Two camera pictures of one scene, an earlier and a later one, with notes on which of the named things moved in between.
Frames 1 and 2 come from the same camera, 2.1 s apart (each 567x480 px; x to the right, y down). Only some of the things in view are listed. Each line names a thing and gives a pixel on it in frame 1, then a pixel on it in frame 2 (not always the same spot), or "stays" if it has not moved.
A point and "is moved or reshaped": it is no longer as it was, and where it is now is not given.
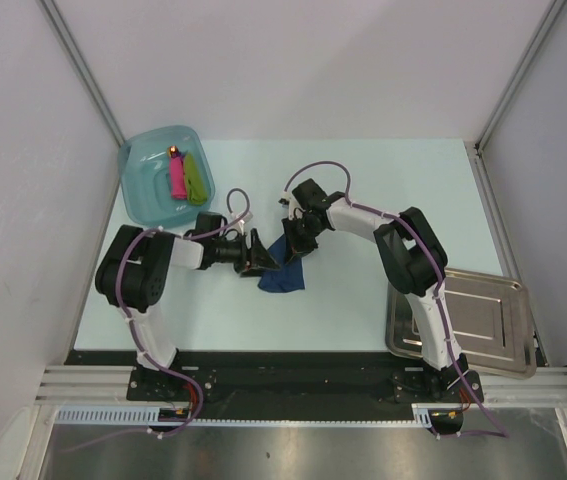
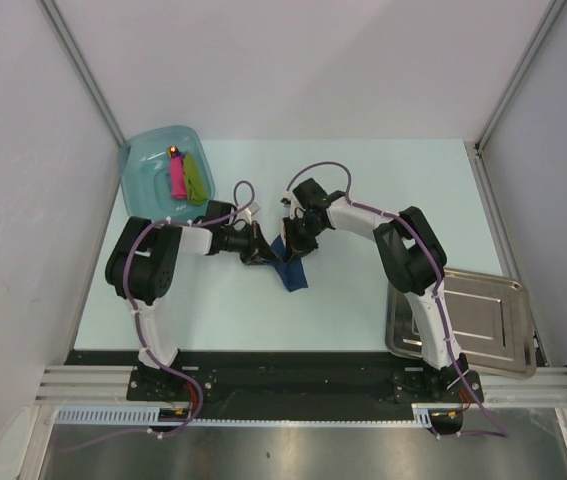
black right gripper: x=294 y=247 stays
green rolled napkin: x=197 y=193 stays
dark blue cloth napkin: x=289 y=277 is moved or reshaped
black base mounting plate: x=223 y=385 stays
